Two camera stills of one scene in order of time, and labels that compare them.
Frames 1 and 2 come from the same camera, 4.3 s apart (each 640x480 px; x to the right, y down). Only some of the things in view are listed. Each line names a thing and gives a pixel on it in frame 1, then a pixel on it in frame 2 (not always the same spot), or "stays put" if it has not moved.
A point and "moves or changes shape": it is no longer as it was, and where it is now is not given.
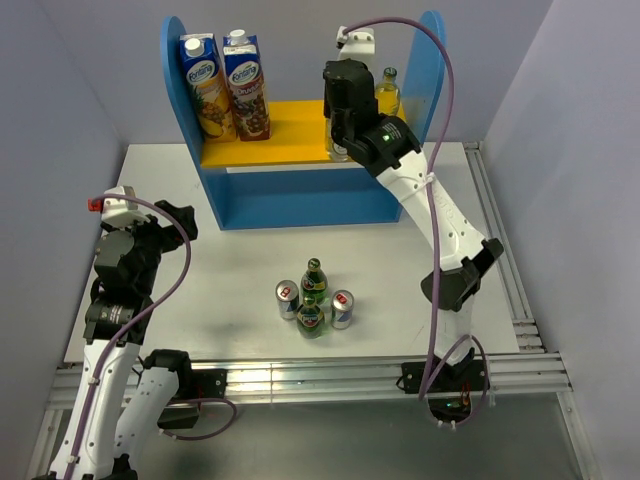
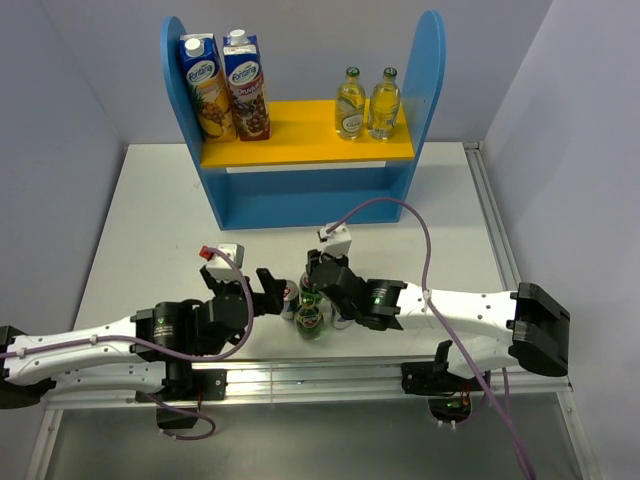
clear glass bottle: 387,93 stays put
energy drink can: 287,295 stays put
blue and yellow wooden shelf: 288,180 stays put
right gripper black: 327,109 → 312,258
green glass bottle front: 311,319 stays put
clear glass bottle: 337,153 moves or changes shape
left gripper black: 172,235 → 271,300
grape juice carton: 247,86 stays put
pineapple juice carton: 208,87 stays put
